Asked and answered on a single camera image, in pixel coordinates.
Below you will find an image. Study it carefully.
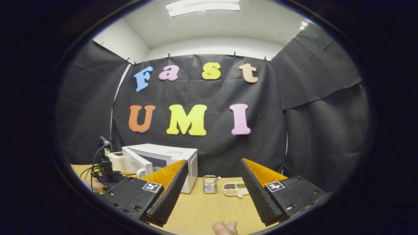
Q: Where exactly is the white divided spice dish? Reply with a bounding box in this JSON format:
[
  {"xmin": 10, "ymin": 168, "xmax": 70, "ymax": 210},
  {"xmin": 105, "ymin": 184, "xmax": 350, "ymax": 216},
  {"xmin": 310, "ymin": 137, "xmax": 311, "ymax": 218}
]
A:
[{"xmin": 223, "ymin": 182, "xmax": 250, "ymax": 198}]

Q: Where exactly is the white toaster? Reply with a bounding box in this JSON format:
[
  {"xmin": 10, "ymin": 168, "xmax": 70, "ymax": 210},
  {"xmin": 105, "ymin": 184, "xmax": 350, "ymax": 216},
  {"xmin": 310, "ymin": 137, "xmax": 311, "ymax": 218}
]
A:
[{"xmin": 108, "ymin": 151, "xmax": 126, "ymax": 173}]

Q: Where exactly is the black cable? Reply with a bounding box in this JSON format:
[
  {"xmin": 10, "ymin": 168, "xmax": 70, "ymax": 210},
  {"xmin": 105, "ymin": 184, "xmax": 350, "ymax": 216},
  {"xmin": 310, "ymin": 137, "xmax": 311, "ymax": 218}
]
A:
[{"xmin": 80, "ymin": 144, "xmax": 110, "ymax": 192}]

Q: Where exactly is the long ceiling light panel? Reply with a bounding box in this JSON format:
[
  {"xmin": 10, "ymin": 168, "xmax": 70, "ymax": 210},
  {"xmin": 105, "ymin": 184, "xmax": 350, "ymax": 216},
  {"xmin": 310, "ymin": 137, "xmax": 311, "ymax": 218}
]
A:
[{"xmin": 166, "ymin": 0, "xmax": 240, "ymax": 17}]

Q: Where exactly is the white microwave oven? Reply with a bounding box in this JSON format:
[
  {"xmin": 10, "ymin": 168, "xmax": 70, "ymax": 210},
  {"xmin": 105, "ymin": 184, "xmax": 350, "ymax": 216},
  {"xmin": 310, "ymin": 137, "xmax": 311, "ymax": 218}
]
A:
[{"xmin": 122, "ymin": 143, "xmax": 198, "ymax": 194}]

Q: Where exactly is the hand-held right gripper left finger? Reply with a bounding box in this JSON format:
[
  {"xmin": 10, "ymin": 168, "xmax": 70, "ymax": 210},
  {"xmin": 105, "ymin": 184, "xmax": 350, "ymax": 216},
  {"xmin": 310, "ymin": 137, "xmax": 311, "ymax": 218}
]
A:
[{"xmin": 104, "ymin": 159, "xmax": 189, "ymax": 228}]

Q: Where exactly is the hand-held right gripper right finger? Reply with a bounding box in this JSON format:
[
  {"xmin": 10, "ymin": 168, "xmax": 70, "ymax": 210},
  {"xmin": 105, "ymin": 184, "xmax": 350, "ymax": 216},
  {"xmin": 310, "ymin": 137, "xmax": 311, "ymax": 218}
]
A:
[{"xmin": 238, "ymin": 158, "xmax": 327, "ymax": 227}]

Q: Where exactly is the metal wire basket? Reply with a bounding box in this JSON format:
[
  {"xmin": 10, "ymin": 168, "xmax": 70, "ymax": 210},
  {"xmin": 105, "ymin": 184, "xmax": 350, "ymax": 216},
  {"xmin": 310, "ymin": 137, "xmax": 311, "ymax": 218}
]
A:
[{"xmin": 203, "ymin": 175, "xmax": 218, "ymax": 194}]

